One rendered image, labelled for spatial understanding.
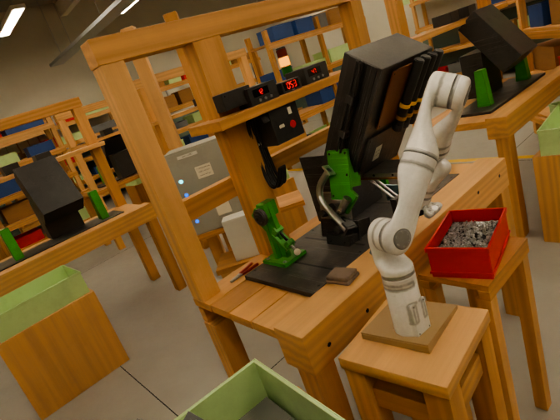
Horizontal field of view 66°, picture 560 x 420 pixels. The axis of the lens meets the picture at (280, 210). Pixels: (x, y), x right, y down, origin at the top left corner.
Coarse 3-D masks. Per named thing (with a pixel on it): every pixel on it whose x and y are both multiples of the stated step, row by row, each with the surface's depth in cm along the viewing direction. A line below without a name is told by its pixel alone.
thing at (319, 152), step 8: (312, 152) 203; (320, 152) 198; (304, 160) 202; (312, 160) 198; (320, 160) 194; (304, 168) 204; (312, 168) 200; (320, 168) 196; (312, 176) 202; (320, 176) 198; (312, 184) 205; (328, 184) 197; (368, 184) 209; (312, 192) 207; (360, 192) 205; (368, 192) 209; (376, 192) 214; (312, 200) 210; (360, 200) 206; (368, 200) 210; (376, 200) 214; (352, 208) 203; (360, 208) 206; (320, 216) 211; (352, 216) 203
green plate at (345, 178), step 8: (328, 152) 182; (336, 152) 178; (344, 152) 175; (328, 160) 182; (336, 160) 179; (344, 160) 176; (336, 168) 180; (344, 168) 176; (352, 168) 178; (336, 176) 181; (344, 176) 177; (352, 176) 178; (336, 184) 182; (344, 184) 178; (352, 184) 178; (360, 184) 182; (336, 192) 182; (344, 192) 179
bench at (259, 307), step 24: (456, 168) 227; (504, 192) 216; (240, 288) 178; (264, 288) 171; (504, 288) 237; (216, 312) 172; (240, 312) 160; (264, 312) 154; (288, 312) 149; (216, 336) 184; (240, 360) 190; (312, 384) 139; (336, 384) 141; (336, 408) 141
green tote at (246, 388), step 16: (256, 368) 117; (224, 384) 112; (240, 384) 115; (256, 384) 117; (272, 384) 112; (288, 384) 104; (208, 400) 109; (224, 400) 112; (240, 400) 115; (256, 400) 118; (272, 400) 118; (288, 400) 108; (304, 400) 99; (208, 416) 110; (224, 416) 112; (240, 416) 115; (304, 416) 104; (320, 416) 96; (336, 416) 90
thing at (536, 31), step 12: (516, 0) 463; (552, 0) 405; (528, 12) 455; (540, 12) 432; (552, 12) 411; (540, 24) 438; (552, 24) 417; (528, 36) 447; (540, 36) 423; (552, 36) 399; (540, 48) 456; (552, 48) 426; (528, 60) 478; (540, 60) 464; (552, 60) 432; (552, 108) 458; (540, 120) 474
